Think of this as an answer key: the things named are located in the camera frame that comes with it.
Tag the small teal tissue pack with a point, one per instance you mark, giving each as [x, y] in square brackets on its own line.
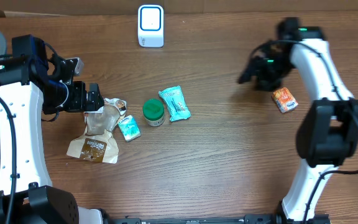
[129, 128]

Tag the orange tissue pack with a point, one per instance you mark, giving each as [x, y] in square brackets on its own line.
[284, 100]

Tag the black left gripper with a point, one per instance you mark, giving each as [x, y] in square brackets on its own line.
[81, 104]

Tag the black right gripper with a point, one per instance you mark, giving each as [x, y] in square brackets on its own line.
[252, 70]

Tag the white barcode scanner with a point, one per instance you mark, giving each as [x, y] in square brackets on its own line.
[150, 26]

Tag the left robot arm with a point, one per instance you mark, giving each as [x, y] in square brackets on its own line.
[32, 84]

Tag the green lid jar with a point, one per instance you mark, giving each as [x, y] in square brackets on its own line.
[153, 112]

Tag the brown bread bag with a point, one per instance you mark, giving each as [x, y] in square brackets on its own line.
[97, 143]

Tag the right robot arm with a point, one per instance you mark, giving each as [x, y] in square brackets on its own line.
[327, 136]

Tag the cardboard back board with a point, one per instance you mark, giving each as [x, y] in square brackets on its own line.
[112, 7]

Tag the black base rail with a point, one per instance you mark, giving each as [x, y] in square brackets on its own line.
[191, 221]

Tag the large teal tissue pack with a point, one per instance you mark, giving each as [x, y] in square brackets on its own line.
[175, 102]

